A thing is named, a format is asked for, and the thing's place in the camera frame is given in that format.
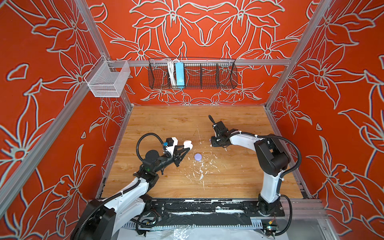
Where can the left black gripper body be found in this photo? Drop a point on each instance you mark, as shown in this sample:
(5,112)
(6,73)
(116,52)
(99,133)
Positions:
(165,161)

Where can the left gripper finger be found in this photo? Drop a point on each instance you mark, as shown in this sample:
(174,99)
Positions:
(179,155)
(180,148)

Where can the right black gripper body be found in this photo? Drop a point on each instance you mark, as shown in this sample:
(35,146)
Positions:
(216,141)

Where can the white round charging case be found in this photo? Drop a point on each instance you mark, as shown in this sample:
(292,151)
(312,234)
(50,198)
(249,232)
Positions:
(188,144)

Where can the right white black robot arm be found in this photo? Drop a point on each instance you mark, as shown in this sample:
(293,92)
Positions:
(273,159)

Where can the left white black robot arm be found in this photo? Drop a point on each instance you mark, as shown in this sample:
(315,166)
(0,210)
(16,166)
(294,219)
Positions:
(102,219)

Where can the purple round charging case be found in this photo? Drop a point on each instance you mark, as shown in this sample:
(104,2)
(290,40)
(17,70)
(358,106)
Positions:
(198,157)

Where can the light blue power strip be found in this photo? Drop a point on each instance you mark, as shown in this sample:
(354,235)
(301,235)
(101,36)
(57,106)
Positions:
(180,76)

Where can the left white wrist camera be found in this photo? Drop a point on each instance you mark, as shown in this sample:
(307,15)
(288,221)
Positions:
(169,146)

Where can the black wire wall basket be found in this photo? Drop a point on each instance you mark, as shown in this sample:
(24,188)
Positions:
(200,73)

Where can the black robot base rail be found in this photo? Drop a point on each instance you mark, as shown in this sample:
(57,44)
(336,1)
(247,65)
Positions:
(244,214)

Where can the clear plastic wall bin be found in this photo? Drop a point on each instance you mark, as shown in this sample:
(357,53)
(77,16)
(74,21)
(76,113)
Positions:
(105,80)

